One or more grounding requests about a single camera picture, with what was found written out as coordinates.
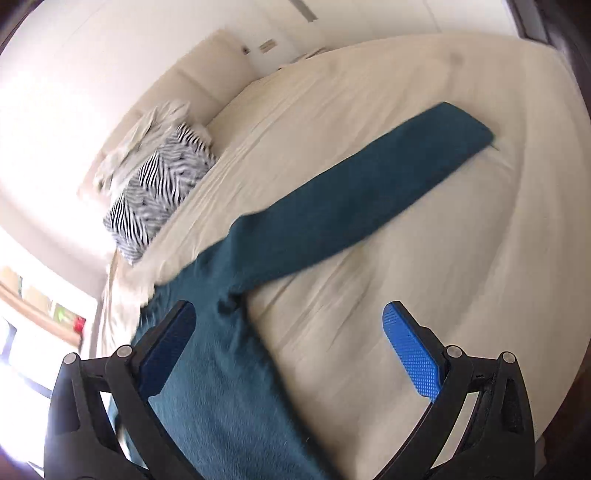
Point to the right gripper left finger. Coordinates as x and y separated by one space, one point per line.
100 423

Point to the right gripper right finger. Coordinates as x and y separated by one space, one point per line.
498 441

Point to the dark green knit sweater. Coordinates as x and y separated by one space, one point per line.
286 276

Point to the red box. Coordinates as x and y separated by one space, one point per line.
78 325

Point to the green lidded jar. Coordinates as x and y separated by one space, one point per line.
62 315

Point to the beige bed sheet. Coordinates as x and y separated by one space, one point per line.
495 258

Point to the crumpled white duvet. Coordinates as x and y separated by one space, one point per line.
142 138

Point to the zebra print pillow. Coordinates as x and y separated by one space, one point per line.
156 189

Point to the white wardrobe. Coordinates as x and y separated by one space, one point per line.
302 28

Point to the window with dark frame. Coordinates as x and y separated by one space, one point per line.
24 403

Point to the right wall socket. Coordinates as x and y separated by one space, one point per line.
267 45

